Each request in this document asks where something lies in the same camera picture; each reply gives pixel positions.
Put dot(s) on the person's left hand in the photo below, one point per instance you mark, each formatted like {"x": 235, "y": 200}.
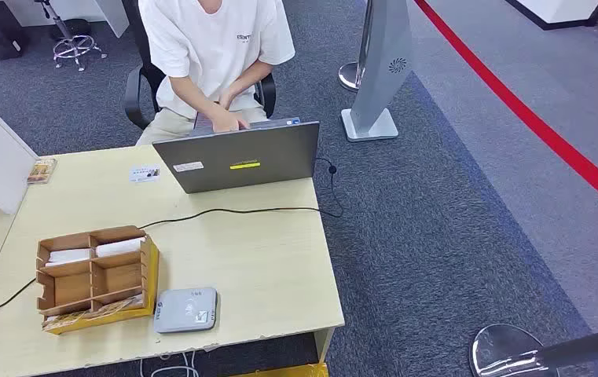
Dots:
{"x": 227, "y": 98}

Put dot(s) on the person's right hand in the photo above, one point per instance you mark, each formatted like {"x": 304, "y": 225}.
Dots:
{"x": 228, "y": 120}

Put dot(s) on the white ID card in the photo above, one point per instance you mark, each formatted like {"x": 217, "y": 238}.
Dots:
{"x": 144, "y": 174}

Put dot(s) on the gold patterned key cards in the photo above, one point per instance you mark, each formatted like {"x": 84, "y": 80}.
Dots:
{"x": 95, "y": 311}

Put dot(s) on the person's right forearm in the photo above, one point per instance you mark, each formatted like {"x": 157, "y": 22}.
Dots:
{"x": 189, "y": 96}

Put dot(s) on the person's left forearm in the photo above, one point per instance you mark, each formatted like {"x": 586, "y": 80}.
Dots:
{"x": 252, "y": 78}

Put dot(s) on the person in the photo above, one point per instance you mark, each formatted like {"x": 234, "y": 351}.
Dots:
{"x": 210, "y": 41}

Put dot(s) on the white card stack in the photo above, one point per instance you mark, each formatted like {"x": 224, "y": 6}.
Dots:
{"x": 69, "y": 256}
{"x": 120, "y": 247}

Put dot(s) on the gold patterned card pack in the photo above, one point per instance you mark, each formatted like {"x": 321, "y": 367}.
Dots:
{"x": 42, "y": 170}

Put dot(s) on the grey card reader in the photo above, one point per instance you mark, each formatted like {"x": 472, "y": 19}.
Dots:
{"x": 184, "y": 309}

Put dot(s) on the grey laptop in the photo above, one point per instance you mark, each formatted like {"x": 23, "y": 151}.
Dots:
{"x": 246, "y": 156}

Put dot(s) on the black office chair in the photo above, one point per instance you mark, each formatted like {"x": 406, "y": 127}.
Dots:
{"x": 134, "y": 93}

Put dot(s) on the white desk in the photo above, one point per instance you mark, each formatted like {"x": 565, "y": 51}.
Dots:
{"x": 114, "y": 15}

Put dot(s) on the grey kiosk stand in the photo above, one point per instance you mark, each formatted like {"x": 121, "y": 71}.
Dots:
{"x": 382, "y": 78}

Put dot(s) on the chrome stool base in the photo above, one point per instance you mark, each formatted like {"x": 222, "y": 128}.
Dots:
{"x": 72, "y": 47}

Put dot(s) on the small black floor bag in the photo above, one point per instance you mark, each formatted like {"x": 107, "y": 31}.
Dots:
{"x": 72, "y": 26}

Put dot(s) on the yellow cardboard tray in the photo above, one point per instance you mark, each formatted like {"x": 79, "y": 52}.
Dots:
{"x": 154, "y": 276}

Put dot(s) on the yellow box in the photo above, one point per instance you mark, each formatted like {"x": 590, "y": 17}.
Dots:
{"x": 288, "y": 371}

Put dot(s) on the red barrier belt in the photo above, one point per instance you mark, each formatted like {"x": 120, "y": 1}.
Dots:
{"x": 538, "y": 125}

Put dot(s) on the white counter black plinth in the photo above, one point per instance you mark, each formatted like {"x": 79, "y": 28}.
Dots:
{"x": 559, "y": 8}

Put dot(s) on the chrome stanchion post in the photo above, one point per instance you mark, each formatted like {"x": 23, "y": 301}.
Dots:
{"x": 350, "y": 75}

